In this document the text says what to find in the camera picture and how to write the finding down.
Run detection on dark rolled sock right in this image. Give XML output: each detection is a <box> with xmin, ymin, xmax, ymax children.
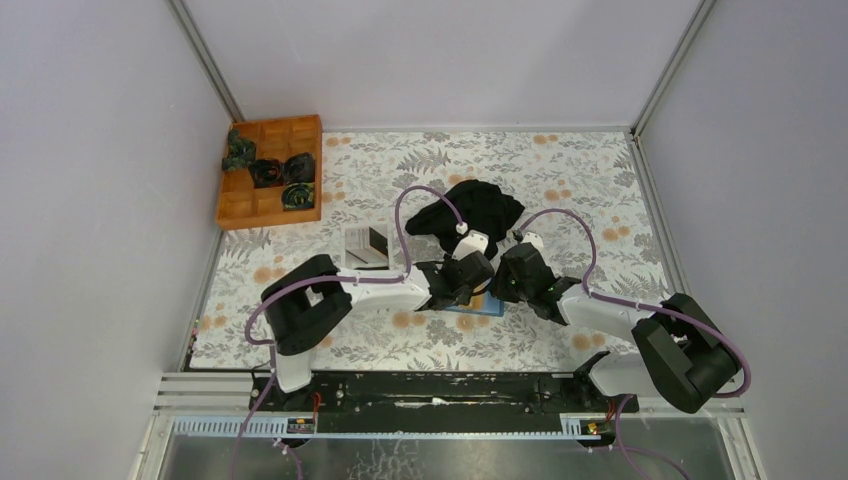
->
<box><xmin>282</xmin><ymin>152</ymin><xmax>316</xmax><ymax>185</ymax></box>

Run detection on stack of credit cards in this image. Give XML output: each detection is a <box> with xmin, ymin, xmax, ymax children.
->
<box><xmin>344</xmin><ymin>226</ymin><xmax>391</xmax><ymax>268</ymax></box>

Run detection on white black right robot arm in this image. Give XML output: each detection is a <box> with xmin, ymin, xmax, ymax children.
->
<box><xmin>491</xmin><ymin>243</ymin><xmax>743</xmax><ymax>414</ymax></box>

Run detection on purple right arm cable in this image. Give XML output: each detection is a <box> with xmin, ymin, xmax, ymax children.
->
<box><xmin>511</xmin><ymin>208</ymin><xmax>753</xmax><ymax>480</ymax></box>

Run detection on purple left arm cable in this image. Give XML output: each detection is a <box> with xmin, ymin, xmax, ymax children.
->
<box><xmin>228</xmin><ymin>185</ymin><xmax>468</xmax><ymax>480</ymax></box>

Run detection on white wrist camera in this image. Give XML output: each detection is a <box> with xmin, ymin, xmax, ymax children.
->
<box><xmin>512</xmin><ymin>229</ymin><xmax>544</xmax><ymax>251</ymax></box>
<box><xmin>451</xmin><ymin>223</ymin><xmax>489</xmax><ymax>261</ymax></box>

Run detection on floral patterned table mat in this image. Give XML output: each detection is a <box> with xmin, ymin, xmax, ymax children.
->
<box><xmin>188</xmin><ymin>132</ymin><xmax>671</xmax><ymax>371</ymax></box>

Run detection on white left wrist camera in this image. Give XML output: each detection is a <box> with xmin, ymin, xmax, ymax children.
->
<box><xmin>451</xmin><ymin>223</ymin><xmax>489</xmax><ymax>261</ymax></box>

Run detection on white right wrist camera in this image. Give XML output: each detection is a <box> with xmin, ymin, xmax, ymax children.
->
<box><xmin>512</xmin><ymin>229</ymin><xmax>544</xmax><ymax>251</ymax></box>

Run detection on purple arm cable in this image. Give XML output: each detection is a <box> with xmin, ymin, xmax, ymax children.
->
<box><xmin>511</xmin><ymin>208</ymin><xmax>753</xmax><ymax>480</ymax></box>
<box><xmin>228</xmin><ymin>185</ymin><xmax>468</xmax><ymax>480</ymax></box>

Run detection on dark rolled sock bottom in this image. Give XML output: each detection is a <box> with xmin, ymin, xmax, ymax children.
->
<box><xmin>281</xmin><ymin>182</ymin><xmax>315</xmax><ymax>211</ymax></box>

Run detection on dark rolled sock top left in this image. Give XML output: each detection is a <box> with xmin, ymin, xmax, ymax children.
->
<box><xmin>221</xmin><ymin>128</ymin><xmax>256</xmax><ymax>172</ymax></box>

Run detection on dark rolled sock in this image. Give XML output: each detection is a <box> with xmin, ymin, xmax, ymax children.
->
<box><xmin>221</xmin><ymin>128</ymin><xmax>256</xmax><ymax>172</ymax></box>
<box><xmin>281</xmin><ymin>182</ymin><xmax>315</xmax><ymax>211</ymax></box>
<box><xmin>282</xmin><ymin>152</ymin><xmax>316</xmax><ymax>185</ymax></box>
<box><xmin>247</xmin><ymin>158</ymin><xmax>284</xmax><ymax>189</ymax></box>

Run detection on wooden compartment tray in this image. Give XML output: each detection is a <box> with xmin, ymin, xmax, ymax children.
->
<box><xmin>216</xmin><ymin>115</ymin><xmax>323</xmax><ymax>230</ymax></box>

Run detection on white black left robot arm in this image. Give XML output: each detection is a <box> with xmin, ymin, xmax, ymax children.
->
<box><xmin>258</xmin><ymin>252</ymin><xmax>494</xmax><ymax>411</ymax></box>

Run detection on black crumpled cloth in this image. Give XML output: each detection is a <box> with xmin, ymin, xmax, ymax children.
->
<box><xmin>405</xmin><ymin>180</ymin><xmax>525</xmax><ymax>260</ymax></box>

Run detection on white plastic card box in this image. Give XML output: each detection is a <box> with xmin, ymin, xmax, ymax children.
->
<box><xmin>341</xmin><ymin>223</ymin><xmax>393</xmax><ymax>272</ymax></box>

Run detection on dark rolled sock middle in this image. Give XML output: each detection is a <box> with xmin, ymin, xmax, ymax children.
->
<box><xmin>247</xmin><ymin>158</ymin><xmax>284</xmax><ymax>189</ymax></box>

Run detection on blue leather card holder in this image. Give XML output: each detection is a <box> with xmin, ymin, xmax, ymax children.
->
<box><xmin>447</xmin><ymin>292</ymin><xmax>505</xmax><ymax>317</ymax></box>

